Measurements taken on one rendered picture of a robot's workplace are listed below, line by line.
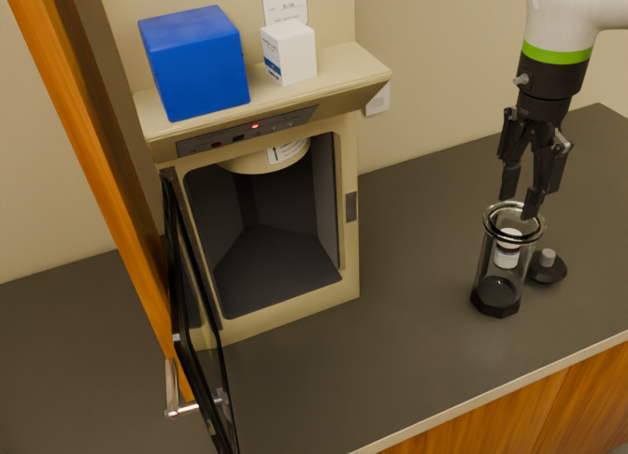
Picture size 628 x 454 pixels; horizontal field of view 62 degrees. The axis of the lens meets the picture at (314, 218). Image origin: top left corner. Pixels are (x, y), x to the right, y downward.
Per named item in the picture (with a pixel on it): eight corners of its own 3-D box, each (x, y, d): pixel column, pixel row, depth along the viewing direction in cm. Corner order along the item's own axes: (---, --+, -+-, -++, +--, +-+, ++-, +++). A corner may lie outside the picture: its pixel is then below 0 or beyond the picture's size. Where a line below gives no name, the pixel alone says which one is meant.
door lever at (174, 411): (203, 357, 74) (199, 347, 73) (210, 417, 67) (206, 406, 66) (165, 367, 74) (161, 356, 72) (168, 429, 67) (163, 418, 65)
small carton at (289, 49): (265, 73, 69) (259, 28, 65) (299, 63, 71) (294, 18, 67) (282, 87, 65) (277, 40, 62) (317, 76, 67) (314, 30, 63)
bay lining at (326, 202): (196, 242, 118) (154, 102, 95) (303, 208, 124) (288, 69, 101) (223, 320, 101) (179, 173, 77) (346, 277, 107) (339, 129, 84)
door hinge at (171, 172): (210, 333, 101) (156, 170, 75) (223, 329, 102) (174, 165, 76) (212, 339, 100) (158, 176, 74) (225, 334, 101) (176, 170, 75)
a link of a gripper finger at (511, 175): (507, 170, 90) (505, 168, 90) (500, 202, 94) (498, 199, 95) (521, 165, 91) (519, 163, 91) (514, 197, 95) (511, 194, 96)
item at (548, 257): (510, 266, 116) (516, 245, 112) (545, 253, 118) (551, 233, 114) (538, 295, 109) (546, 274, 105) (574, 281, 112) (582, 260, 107)
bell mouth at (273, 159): (200, 134, 96) (193, 106, 92) (290, 109, 100) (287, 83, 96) (224, 186, 83) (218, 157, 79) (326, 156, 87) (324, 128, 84)
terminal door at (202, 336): (219, 339, 101) (166, 171, 74) (243, 501, 78) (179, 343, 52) (215, 340, 100) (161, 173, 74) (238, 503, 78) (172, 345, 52)
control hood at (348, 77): (150, 156, 74) (129, 92, 67) (357, 101, 82) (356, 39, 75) (164, 203, 66) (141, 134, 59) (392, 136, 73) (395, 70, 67)
